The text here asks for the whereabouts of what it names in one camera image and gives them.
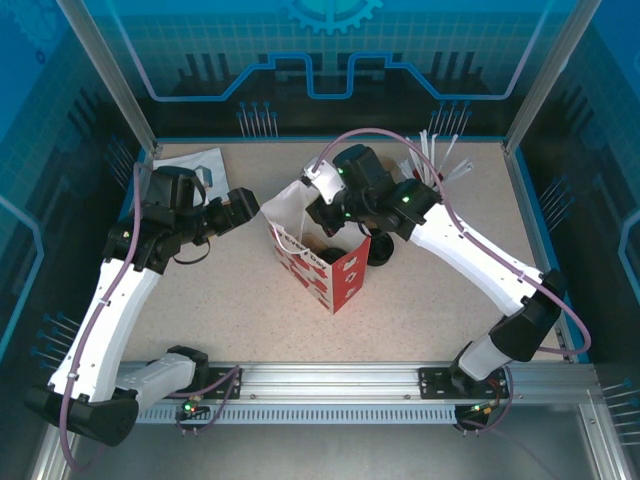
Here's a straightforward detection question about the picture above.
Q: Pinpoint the red white paper bag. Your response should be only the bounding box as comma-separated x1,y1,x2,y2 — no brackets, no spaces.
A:
259,178,372,315

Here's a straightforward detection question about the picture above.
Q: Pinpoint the black cup lid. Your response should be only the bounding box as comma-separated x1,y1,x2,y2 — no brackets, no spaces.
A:
367,234,396,267

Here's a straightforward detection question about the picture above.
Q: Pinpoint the stack of white napkins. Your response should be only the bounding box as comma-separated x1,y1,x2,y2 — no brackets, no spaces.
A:
149,146,227,194

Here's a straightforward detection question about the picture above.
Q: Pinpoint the small LED circuit board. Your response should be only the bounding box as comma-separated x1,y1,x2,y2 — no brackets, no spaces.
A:
175,398,210,420
464,401,503,417

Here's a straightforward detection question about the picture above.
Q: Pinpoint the thin black loop cable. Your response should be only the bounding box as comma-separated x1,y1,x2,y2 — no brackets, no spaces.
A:
172,241,212,268

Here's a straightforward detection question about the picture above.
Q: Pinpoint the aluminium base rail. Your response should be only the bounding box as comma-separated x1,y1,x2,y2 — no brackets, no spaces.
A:
119,360,599,401

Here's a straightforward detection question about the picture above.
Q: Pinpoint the aluminium frame post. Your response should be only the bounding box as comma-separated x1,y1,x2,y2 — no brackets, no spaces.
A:
503,0,600,154
55,0,160,154

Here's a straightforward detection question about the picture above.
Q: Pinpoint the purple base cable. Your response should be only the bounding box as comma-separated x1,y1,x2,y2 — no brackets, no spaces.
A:
167,367,241,436
452,363,519,436

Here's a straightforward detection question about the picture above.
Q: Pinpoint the slotted grey cable duct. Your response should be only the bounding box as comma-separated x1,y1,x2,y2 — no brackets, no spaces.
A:
134,403,464,426

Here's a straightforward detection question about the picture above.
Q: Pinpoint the aluminium frame bar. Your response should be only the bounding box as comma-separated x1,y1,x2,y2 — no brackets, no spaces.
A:
577,399,639,480

